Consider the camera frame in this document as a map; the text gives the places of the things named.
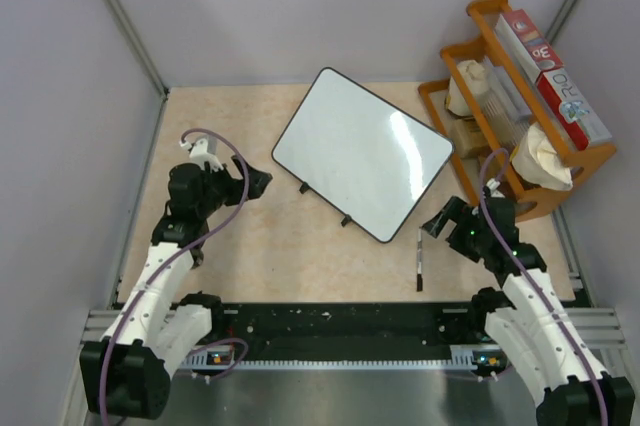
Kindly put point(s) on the red white box upper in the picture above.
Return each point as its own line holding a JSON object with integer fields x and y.
{"x": 524, "y": 41}

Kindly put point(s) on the black white marker pen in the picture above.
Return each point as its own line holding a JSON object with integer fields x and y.
{"x": 419, "y": 260}

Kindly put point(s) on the orange wooden shelf rack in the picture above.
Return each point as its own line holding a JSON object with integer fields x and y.
{"x": 532, "y": 201}

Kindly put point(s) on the cream paper bag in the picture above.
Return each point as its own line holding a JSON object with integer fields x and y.
{"x": 475, "y": 76}
{"x": 537, "y": 162}

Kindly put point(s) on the clear plastic straw pack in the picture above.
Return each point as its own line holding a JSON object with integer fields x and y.
{"x": 507, "y": 94}

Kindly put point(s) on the red white box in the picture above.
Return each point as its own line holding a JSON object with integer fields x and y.
{"x": 524, "y": 41}
{"x": 572, "y": 110}

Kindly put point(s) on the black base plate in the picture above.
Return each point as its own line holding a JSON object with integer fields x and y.
{"x": 349, "y": 331}

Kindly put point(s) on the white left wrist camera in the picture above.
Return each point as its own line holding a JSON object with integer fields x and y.
{"x": 202, "y": 152}

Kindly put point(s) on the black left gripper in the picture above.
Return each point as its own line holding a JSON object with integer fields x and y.
{"x": 234, "y": 184}

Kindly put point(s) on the cream paper bag upper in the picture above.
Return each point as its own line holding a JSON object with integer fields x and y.
{"x": 475, "y": 76}

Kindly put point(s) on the red white box lower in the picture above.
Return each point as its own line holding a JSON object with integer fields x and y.
{"x": 572, "y": 110}

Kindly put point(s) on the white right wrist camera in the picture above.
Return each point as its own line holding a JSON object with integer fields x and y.
{"x": 492, "y": 189}

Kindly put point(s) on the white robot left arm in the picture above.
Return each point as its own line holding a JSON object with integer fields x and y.
{"x": 128, "y": 371}

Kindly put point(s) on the cream paper bag lower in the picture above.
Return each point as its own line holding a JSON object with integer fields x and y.
{"x": 537, "y": 162}

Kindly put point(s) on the grey slotted cable duct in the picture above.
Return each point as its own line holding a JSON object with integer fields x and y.
{"x": 460, "y": 359}

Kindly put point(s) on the brown cardboard box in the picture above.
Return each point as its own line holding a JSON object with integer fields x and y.
{"x": 468, "y": 139}

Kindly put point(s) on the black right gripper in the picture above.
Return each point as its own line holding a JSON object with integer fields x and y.
{"x": 459, "y": 212}

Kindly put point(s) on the white whiteboard black frame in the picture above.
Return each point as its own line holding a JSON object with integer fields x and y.
{"x": 366, "y": 157}

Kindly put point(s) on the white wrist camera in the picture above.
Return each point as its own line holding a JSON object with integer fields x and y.
{"x": 492, "y": 189}
{"x": 202, "y": 152}

